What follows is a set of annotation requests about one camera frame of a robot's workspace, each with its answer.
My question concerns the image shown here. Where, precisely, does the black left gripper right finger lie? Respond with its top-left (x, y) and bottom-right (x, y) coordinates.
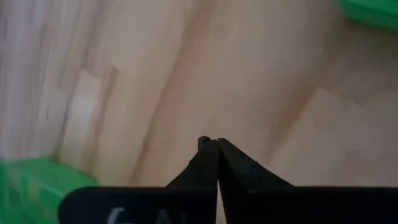
top-left (218, 138), bottom-right (398, 224)

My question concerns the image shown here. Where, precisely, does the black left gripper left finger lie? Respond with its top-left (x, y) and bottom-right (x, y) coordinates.
top-left (58, 136), bottom-right (219, 224)

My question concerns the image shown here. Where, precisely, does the green plastic basket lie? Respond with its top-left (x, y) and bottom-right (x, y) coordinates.
top-left (338, 0), bottom-right (398, 32)
top-left (0, 157), bottom-right (98, 224)

